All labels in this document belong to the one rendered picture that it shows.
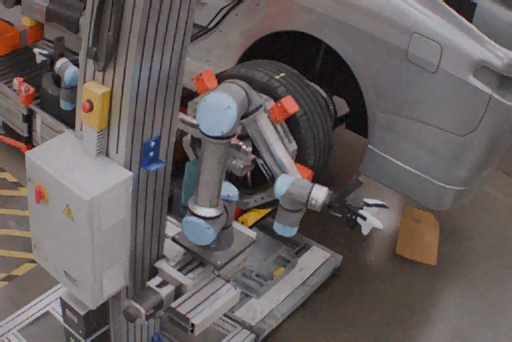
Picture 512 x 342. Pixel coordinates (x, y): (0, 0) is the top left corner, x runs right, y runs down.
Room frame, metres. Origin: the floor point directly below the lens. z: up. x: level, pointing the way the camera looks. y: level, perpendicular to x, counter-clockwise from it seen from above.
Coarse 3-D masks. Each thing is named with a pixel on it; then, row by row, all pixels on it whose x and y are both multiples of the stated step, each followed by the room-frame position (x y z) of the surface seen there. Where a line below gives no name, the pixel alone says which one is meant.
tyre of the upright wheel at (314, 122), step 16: (240, 64) 2.64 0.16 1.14; (256, 64) 2.60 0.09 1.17; (272, 64) 2.62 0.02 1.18; (224, 80) 2.53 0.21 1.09; (256, 80) 2.45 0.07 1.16; (272, 80) 2.45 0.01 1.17; (288, 80) 2.50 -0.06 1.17; (304, 80) 2.57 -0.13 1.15; (272, 96) 2.41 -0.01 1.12; (304, 96) 2.46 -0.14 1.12; (320, 96) 2.54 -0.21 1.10; (304, 112) 2.39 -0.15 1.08; (320, 112) 2.47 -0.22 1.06; (304, 128) 2.34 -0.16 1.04; (320, 128) 2.42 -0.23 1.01; (304, 144) 2.32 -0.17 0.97; (320, 144) 2.39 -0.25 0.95; (304, 160) 2.31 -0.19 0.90; (320, 160) 2.39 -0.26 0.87; (320, 176) 2.49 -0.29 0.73
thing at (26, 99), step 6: (18, 78) 3.34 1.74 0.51; (18, 84) 3.30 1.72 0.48; (24, 84) 3.29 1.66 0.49; (18, 90) 3.30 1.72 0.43; (30, 90) 3.21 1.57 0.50; (24, 96) 3.12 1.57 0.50; (30, 96) 3.15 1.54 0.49; (24, 102) 3.11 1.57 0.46; (30, 102) 3.15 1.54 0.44; (0, 138) 3.20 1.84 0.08; (6, 138) 3.20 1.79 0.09; (12, 144) 3.17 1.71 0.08; (18, 144) 3.16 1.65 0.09; (30, 144) 3.17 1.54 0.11; (24, 150) 3.12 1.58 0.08
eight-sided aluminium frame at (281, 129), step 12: (204, 96) 2.47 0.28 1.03; (264, 96) 2.39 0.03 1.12; (192, 108) 2.49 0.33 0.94; (264, 108) 2.32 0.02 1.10; (276, 132) 2.29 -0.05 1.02; (288, 132) 2.32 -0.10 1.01; (192, 144) 2.51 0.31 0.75; (288, 144) 2.27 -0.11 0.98; (192, 156) 2.48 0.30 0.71; (276, 180) 2.27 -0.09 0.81; (240, 192) 2.40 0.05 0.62; (264, 192) 2.31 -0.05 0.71; (240, 204) 2.33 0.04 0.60; (252, 204) 2.31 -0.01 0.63
